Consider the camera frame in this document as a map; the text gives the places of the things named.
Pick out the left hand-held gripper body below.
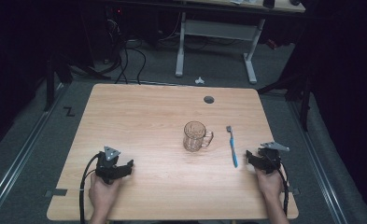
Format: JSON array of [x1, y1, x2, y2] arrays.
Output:
[[94, 145, 125, 185]]

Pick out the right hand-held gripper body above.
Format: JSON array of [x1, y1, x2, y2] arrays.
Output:
[[256, 141, 290, 175]]

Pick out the blue toothbrush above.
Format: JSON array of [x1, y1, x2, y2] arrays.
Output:
[[225, 125, 240, 169]]

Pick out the clear glass mug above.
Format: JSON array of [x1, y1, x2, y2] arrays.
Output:
[[182, 120, 215, 153]]

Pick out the person's right hand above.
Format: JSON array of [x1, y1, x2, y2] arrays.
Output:
[[254, 167, 286, 201]]

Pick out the person's left hand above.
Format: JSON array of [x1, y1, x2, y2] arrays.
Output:
[[88, 172, 123, 217]]

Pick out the black metal stand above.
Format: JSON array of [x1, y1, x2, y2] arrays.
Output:
[[256, 70, 314, 133], [43, 51, 74, 113]]

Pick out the small red floor object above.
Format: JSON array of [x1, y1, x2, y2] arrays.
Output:
[[265, 38, 279, 51]]

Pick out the white-framed background desk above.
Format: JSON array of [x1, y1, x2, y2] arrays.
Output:
[[174, 0, 307, 85]]

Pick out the dark computer tower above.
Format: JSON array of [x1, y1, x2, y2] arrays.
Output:
[[104, 5, 127, 64]]

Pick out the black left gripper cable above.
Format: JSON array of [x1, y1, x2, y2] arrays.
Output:
[[78, 152, 102, 224]]

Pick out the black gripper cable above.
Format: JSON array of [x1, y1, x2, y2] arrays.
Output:
[[276, 167, 290, 217], [78, 152, 102, 224]]

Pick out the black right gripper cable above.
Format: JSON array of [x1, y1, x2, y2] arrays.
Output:
[[276, 167, 290, 217]]

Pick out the metal floor rail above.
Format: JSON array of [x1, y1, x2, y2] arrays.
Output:
[[0, 82, 66, 219], [288, 101, 349, 224]]

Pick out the black floor cables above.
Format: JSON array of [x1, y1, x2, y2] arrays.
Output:
[[94, 36, 148, 86]]

